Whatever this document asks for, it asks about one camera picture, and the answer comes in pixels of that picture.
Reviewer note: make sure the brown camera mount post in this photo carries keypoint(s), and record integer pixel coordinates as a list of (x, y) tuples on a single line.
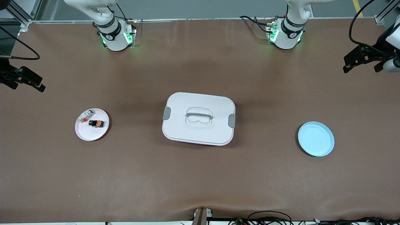
[(200, 217)]

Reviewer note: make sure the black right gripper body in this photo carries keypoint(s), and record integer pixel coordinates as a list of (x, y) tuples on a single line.
[(4, 74)]

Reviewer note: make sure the light blue round plate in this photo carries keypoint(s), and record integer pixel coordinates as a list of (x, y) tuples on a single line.
[(315, 139)]

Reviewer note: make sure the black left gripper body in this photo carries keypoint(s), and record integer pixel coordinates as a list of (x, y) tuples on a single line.
[(380, 44)]

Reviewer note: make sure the aluminium table edge rail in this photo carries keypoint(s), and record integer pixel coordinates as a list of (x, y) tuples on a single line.
[(203, 19)]

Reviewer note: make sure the aluminium frame strut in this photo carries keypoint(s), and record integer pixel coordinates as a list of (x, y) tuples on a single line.
[(382, 15), (22, 17)]

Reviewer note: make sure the pink round plate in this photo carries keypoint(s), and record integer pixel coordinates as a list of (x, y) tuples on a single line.
[(92, 133)]

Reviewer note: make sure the white lidded storage box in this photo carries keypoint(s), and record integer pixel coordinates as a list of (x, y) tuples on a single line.
[(200, 131)]

